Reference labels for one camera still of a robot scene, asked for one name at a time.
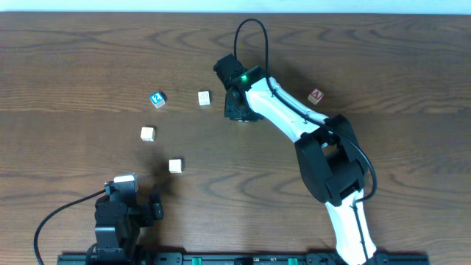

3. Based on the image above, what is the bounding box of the blue 2 number block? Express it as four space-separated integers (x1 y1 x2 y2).
149 91 166 109

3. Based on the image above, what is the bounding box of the cow picture wooden block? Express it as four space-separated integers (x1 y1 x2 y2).
141 127 155 141

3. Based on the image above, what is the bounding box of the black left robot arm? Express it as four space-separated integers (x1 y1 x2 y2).
85 180 163 264

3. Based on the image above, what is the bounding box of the blue H letter block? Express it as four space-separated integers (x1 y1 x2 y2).
169 159 183 174

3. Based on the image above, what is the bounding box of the red A letter block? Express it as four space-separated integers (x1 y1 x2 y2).
308 88 325 105

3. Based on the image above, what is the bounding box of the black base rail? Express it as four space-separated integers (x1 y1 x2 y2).
57 251 431 265

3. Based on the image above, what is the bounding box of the plain face wooden block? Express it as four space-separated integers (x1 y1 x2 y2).
197 91 210 106

